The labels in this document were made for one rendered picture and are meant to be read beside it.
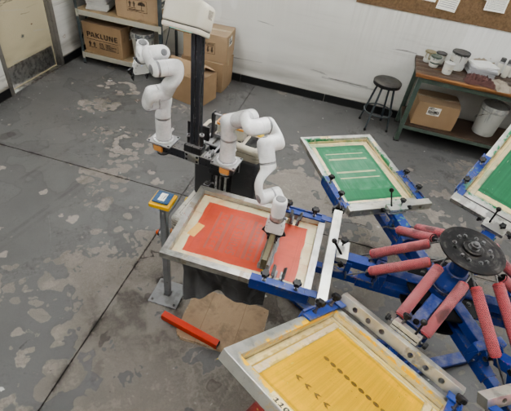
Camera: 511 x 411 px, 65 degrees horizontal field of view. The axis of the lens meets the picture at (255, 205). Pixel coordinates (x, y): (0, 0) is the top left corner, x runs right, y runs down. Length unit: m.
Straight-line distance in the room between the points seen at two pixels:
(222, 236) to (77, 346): 1.32
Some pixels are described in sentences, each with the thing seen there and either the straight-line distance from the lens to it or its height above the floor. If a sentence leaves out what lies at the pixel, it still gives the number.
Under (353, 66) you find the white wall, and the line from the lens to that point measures 5.70.
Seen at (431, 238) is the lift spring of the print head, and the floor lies 1.22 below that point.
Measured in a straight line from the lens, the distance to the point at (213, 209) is 2.40.
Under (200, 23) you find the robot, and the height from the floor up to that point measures 1.95.
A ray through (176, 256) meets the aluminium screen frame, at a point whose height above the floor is 0.99.
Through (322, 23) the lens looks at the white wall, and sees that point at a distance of 5.57.
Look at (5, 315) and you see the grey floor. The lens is 3.33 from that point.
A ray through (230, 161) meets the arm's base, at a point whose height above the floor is 1.16.
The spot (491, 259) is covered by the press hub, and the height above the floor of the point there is 1.31.
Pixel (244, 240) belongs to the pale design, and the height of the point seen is 0.95.
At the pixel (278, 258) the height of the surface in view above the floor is 0.95.
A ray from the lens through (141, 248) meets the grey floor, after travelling 3.48.
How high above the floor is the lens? 2.59
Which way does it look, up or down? 42 degrees down
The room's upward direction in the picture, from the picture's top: 9 degrees clockwise
